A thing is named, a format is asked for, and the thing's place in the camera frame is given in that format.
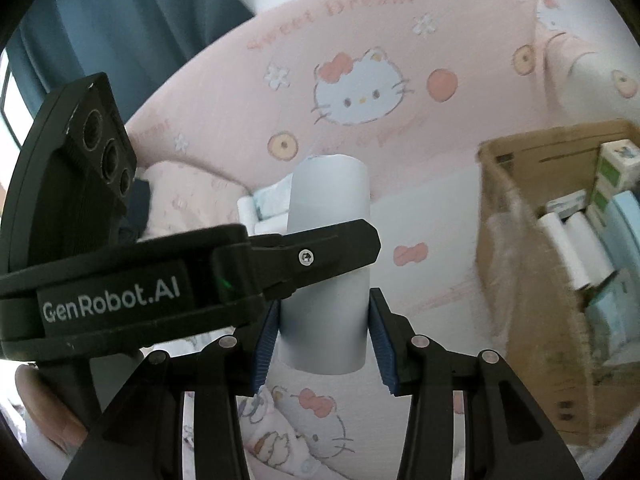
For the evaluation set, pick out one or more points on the pink printed pillow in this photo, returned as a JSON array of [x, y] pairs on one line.
[[190, 195]]

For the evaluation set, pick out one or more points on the white paper roll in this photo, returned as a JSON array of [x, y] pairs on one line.
[[595, 245], [562, 250]]

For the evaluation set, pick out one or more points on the pink white printed blanket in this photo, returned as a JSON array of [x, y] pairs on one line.
[[450, 35]]

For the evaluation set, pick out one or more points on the cartoon printed pink cloth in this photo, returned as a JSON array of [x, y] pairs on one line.
[[300, 425]]

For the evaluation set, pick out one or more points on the white cardboard tube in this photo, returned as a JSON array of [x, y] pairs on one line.
[[330, 195]]

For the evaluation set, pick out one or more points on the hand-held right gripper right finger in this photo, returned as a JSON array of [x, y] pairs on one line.
[[385, 345]]

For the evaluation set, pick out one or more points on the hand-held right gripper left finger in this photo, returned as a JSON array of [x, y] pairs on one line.
[[265, 350]]

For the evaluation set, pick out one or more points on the small box with cartoon print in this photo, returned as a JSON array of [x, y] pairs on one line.
[[620, 155]]

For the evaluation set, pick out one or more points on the blue curtain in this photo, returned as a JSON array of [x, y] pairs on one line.
[[125, 20]]

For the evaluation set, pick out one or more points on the pile of white tubes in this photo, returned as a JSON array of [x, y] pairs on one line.
[[247, 212]]

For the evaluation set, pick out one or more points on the green white small box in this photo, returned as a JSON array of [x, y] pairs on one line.
[[602, 210]]

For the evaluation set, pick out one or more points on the person's left hand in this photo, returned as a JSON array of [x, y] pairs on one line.
[[37, 390]]

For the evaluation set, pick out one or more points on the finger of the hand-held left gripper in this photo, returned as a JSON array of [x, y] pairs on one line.
[[325, 255]]

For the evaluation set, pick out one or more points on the light blue plastic packet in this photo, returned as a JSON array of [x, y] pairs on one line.
[[615, 315]]

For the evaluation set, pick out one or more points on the brown cardboard box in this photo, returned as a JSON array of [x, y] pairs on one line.
[[525, 285]]

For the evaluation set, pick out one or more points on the light blue box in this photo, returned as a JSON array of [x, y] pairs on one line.
[[625, 230]]

